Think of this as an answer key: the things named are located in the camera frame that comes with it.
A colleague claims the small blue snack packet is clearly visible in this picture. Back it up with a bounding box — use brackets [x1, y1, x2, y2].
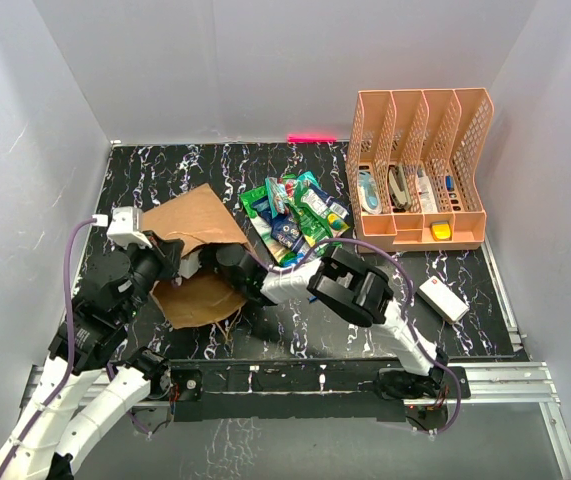
[283, 252, 312, 268]

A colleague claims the orange plastic desk organizer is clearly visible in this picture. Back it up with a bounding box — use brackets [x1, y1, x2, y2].
[345, 88, 494, 252]

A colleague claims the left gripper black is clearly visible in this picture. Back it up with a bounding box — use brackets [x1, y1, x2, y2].
[118, 228, 185, 321]

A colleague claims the green white snack bag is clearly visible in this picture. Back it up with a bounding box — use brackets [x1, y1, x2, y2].
[289, 180, 350, 247]

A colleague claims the dark blue snack bag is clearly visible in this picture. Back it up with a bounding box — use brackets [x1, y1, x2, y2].
[253, 199, 287, 234]

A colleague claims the grey stapler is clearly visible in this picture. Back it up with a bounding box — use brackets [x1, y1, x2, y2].
[388, 165, 411, 210]

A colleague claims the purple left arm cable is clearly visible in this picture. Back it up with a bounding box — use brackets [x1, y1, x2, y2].
[0, 214, 171, 480]

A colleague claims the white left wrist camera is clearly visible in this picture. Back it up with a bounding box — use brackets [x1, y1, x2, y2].
[91, 206, 152, 249]

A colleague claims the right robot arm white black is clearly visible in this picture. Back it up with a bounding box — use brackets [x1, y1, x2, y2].
[198, 243, 447, 400]

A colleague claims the white flat box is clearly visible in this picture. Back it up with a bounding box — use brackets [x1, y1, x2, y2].
[418, 276, 469, 324]

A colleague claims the white small packet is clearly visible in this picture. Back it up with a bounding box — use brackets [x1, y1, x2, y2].
[416, 168, 438, 213]

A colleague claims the green Chuba cassava chips bag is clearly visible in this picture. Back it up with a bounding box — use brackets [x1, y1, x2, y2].
[240, 181, 294, 266]

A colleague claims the brown paper bag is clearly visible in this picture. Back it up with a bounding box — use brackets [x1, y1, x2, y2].
[142, 184, 253, 329]

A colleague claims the teal red candy bag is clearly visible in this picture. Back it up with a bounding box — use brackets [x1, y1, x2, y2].
[265, 171, 319, 218]

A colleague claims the pink tape strip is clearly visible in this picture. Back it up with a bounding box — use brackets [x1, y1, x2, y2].
[286, 132, 337, 144]

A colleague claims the blue white snack bag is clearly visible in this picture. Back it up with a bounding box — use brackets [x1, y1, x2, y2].
[269, 197, 352, 266]

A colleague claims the yellow small object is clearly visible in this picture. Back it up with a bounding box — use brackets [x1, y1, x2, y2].
[430, 222, 452, 242]

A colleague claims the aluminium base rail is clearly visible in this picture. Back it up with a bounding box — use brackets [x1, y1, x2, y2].
[32, 358, 571, 479]

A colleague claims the blue white tape dispenser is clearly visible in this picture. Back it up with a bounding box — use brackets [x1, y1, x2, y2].
[358, 169, 382, 215]

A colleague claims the blue small connector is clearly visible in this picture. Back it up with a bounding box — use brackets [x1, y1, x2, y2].
[445, 175, 455, 192]

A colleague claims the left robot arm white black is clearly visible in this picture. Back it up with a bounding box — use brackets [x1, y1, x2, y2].
[0, 231, 184, 479]

